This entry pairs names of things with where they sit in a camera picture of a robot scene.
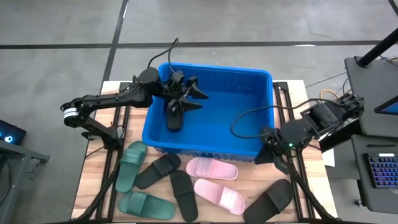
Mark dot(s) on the backlit computer keyboard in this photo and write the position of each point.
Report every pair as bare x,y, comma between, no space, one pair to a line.
384,171

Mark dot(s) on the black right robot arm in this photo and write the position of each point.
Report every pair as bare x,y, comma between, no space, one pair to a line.
295,133

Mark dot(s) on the grey desk with keyboard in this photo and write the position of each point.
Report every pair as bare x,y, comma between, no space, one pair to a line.
379,199

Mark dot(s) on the black rubber slide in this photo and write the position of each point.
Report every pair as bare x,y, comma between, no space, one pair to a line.
185,196
174,123
157,171
267,200

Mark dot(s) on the black aluminium frame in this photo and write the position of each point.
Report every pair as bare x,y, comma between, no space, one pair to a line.
281,87
124,86

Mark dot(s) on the grey metal stand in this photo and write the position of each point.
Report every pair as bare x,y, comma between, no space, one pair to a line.
12,155

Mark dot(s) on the black round pole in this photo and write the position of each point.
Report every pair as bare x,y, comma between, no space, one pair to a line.
379,48

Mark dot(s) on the white paper sheet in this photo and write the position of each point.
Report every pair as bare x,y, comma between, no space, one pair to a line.
329,158

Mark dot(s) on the green rubber slide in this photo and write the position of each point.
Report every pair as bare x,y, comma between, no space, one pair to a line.
146,206
130,165

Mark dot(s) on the grey desk panel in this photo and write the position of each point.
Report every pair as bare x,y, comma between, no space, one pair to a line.
376,81

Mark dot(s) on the black slanted panel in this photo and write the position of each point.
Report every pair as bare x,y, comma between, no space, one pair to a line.
337,140

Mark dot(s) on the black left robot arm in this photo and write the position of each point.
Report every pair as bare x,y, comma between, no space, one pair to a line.
109,99

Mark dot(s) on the black computer blue lights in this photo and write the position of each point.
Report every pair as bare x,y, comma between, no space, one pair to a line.
12,132

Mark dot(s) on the pink rubber slide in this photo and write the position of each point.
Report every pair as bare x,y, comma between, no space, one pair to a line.
211,169
219,194

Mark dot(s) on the black computer monitor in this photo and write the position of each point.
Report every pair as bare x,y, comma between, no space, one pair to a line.
390,107

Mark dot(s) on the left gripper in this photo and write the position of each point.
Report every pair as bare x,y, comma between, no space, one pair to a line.
174,85

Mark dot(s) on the blue plastic bin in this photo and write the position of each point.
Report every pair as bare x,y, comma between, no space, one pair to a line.
217,130

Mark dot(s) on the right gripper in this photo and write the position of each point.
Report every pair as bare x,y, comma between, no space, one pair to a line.
270,141

